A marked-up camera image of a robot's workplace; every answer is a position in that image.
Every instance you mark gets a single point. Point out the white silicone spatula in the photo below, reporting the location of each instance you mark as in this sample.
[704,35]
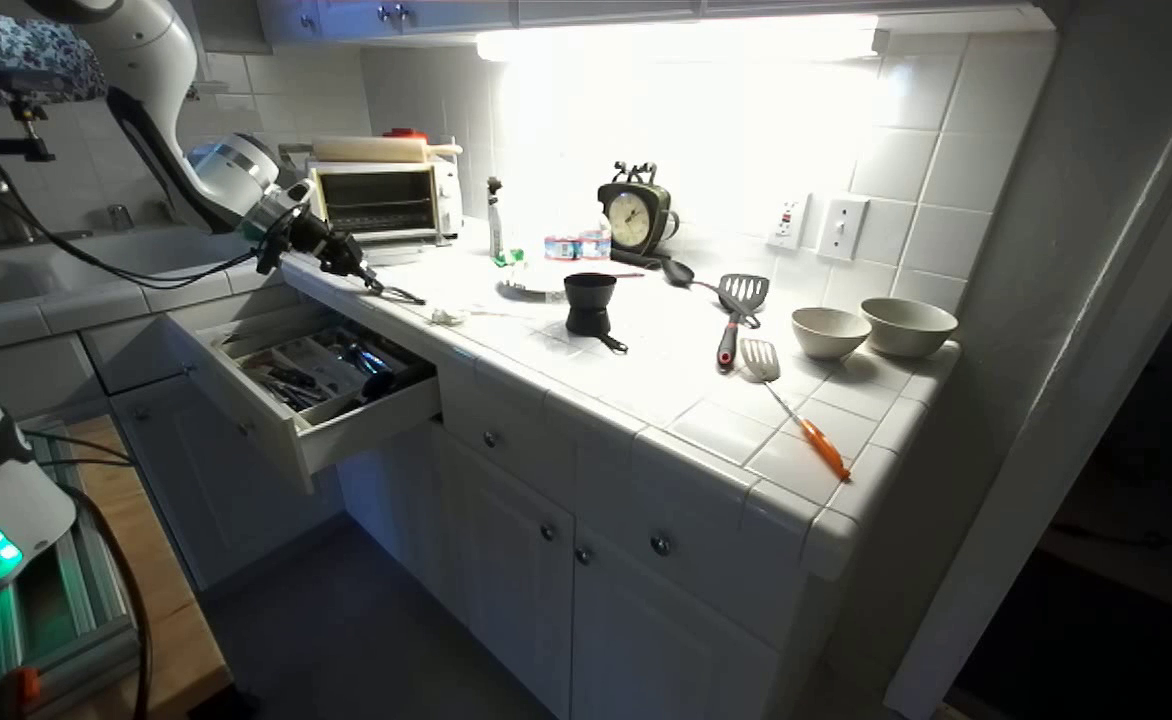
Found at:
[756,359]

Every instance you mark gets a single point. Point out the small black pot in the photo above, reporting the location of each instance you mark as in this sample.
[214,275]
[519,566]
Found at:
[588,304]

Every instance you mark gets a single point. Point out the black plastic ladle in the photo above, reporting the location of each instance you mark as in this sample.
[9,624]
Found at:
[678,275]

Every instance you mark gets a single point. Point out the wooden base board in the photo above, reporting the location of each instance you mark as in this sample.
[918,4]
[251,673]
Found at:
[179,624]

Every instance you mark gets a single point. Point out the round metal cabinet knob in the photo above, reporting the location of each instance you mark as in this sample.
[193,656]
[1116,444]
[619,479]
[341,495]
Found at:
[493,439]
[586,552]
[662,541]
[551,528]

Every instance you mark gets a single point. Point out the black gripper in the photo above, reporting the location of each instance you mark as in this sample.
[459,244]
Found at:
[325,239]

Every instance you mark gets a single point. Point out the white wall switch plate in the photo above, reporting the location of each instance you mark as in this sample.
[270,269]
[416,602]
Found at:
[844,228]

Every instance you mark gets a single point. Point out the white ceramic bowl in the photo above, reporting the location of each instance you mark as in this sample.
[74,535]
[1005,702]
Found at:
[831,331]
[909,327]

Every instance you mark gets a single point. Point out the white wall cabinets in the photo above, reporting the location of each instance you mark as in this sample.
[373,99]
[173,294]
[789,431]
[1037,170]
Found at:
[609,10]

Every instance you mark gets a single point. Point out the white corner base cabinet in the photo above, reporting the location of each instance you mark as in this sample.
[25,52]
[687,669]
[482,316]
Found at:
[36,373]

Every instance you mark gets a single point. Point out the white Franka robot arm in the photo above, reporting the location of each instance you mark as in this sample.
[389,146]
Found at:
[158,52]

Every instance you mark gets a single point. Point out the under cabinet light strip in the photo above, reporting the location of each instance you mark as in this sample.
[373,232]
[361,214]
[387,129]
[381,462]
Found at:
[678,37]

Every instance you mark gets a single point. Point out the white kitchen drawer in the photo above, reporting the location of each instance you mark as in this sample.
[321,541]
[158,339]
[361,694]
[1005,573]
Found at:
[345,435]

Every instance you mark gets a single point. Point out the green cloth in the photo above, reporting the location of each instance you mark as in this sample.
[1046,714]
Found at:
[512,257]

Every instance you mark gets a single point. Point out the green lit robot stand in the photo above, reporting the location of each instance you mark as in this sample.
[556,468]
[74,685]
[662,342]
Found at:
[66,613]

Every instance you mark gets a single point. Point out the clear water bottle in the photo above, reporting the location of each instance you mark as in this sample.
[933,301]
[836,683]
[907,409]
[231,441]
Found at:
[565,248]

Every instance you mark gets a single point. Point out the white wooden cutlery organizer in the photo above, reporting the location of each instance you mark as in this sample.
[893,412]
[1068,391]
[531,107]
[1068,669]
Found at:
[309,373]

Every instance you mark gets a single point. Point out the slim white bottle dark cap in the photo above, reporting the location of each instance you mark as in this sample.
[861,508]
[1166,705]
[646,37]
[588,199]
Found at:
[493,227]

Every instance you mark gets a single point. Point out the floral patterned curtain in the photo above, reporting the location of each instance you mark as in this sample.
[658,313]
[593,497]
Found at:
[9,52]

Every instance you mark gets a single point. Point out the white wall outlet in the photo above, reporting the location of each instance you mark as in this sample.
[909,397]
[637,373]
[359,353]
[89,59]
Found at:
[789,227]

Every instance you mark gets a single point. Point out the stainless steel spoon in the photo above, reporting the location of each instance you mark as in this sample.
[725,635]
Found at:
[373,279]

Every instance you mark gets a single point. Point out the dark wall cabinet knob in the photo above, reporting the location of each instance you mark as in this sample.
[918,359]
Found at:
[304,21]
[399,12]

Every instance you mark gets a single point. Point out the white toaster oven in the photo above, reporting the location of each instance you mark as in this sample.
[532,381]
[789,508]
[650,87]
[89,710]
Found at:
[389,200]

